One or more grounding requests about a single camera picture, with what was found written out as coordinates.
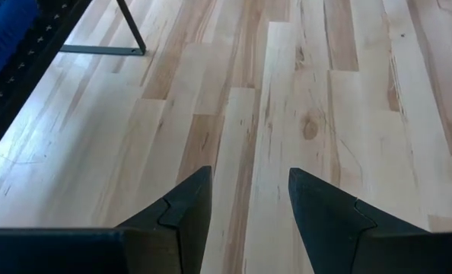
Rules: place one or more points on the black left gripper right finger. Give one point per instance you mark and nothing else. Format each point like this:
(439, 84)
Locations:
(344, 243)

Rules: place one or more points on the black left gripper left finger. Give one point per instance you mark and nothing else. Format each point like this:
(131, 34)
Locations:
(153, 251)

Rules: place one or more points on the blue plastic basket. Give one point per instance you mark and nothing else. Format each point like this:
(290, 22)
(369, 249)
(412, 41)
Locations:
(5, 34)

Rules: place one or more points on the black perforated metal riser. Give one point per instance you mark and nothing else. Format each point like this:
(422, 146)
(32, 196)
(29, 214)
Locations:
(28, 64)

